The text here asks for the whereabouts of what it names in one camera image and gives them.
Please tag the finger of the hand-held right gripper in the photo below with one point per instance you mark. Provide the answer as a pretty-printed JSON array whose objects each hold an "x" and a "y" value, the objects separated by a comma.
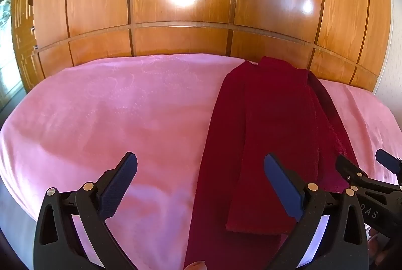
[
  {"x": 389, "y": 161},
  {"x": 348, "y": 171}
]

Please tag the person's right hand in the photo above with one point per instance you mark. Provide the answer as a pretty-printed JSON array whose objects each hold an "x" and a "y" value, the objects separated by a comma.
[{"x": 378, "y": 245}]

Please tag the glossy wooden wardrobe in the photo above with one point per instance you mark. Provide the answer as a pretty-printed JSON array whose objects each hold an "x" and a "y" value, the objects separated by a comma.
[{"x": 204, "y": 6}]

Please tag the pink blanket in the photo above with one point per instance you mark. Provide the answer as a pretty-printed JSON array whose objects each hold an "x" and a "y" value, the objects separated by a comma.
[{"x": 110, "y": 119}]

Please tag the white bed sheet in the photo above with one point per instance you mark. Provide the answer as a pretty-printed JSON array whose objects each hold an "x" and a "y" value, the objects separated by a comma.
[{"x": 315, "y": 241}]

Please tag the dark red garment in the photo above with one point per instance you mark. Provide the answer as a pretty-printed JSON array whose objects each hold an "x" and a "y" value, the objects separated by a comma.
[{"x": 267, "y": 119}]

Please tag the wooden lattice side cabinet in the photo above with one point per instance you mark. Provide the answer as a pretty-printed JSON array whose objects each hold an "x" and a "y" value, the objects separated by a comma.
[{"x": 23, "y": 22}]

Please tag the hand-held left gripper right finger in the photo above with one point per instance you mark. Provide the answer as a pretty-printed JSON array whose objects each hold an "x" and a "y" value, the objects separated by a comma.
[{"x": 281, "y": 185}]

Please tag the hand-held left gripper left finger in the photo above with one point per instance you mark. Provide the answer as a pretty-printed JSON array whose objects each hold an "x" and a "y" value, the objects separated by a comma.
[{"x": 121, "y": 177}]

